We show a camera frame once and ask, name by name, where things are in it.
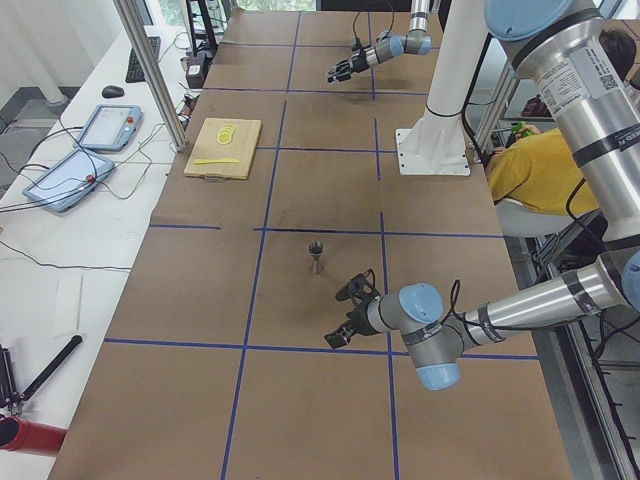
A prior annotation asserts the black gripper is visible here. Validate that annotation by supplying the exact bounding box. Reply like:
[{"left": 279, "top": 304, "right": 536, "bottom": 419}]
[
  {"left": 324, "top": 302, "right": 373, "bottom": 348},
  {"left": 327, "top": 52, "right": 371, "bottom": 83}
]

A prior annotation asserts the steel double jigger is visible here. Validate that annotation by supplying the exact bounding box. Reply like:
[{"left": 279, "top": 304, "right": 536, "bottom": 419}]
[{"left": 308, "top": 241, "right": 324, "bottom": 274}]

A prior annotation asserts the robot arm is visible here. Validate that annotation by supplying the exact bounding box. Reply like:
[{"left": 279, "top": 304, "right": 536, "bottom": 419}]
[
  {"left": 326, "top": 0, "right": 433, "bottom": 84},
  {"left": 326, "top": 1, "right": 639, "bottom": 390}
]

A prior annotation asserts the wooden cutting board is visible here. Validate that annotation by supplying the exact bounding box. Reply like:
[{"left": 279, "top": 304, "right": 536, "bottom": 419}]
[{"left": 184, "top": 118, "right": 262, "bottom": 180}]

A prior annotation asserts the black box device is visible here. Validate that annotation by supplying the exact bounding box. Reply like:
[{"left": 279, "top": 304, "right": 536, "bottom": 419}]
[{"left": 185, "top": 51, "right": 212, "bottom": 89}]

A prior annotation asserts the yellow plastic knife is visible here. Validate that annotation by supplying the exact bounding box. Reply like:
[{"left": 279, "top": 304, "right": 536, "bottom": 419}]
[{"left": 193, "top": 157, "right": 240, "bottom": 165}]

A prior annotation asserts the green reacher grabber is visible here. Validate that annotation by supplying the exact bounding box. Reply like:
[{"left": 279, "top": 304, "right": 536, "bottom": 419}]
[{"left": 511, "top": 121, "right": 534, "bottom": 138}]

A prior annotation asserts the white chair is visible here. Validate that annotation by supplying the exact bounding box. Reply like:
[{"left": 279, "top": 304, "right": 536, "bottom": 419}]
[{"left": 495, "top": 198, "right": 575, "bottom": 238}]

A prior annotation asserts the black keyboard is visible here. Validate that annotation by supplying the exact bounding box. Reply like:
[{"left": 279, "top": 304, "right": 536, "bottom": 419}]
[{"left": 124, "top": 35, "right": 162, "bottom": 84}]

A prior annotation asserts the person in yellow shirt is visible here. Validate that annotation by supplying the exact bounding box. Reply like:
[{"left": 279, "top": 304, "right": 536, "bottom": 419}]
[{"left": 487, "top": 29, "right": 640, "bottom": 216}]

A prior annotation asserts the black computer mouse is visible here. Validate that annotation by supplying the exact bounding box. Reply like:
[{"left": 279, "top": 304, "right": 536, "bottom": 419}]
[{"left": 101, "top": 85, "right": 125, "bottom": 99}]

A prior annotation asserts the far teach pendant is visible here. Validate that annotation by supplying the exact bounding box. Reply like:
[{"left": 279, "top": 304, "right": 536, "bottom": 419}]
[{"left": 77, "top": 104, "right": 143, "bottom": 153}]

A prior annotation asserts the teach pendant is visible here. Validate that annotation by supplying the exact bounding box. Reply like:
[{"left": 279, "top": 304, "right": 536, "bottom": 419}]
[
  {"left": 23, "top": 149, "right": 115, "bottom": 213},
  {"left": 77, "top": 104, "right": 143, "bottom": 153}
]

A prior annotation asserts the near teach pendant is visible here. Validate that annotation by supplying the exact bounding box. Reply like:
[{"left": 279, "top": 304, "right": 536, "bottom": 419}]
[{"left": 23, "top": 149, "right": 115, "bottom": 213}]

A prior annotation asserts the black tripod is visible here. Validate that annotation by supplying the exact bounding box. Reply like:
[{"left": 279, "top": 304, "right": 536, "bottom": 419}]
[{"left": 0, "top": 334, "right": 83, "bottom": 414}]

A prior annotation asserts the red cylinder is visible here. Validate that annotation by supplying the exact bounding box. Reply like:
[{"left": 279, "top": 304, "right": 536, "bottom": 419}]
[{"left": 1, "top": 416, "right": 67, "bottom": 457}]

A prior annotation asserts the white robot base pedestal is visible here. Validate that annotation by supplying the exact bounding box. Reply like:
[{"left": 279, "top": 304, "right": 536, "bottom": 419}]
[{"left": 396, "top": 0, "right": 488, "bottom": 176}]

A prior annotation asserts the aluminium frame post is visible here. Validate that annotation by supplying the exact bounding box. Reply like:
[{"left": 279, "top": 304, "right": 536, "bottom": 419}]
[{"left": 113, "top": 0, "right": 186, "bottom": 152}]

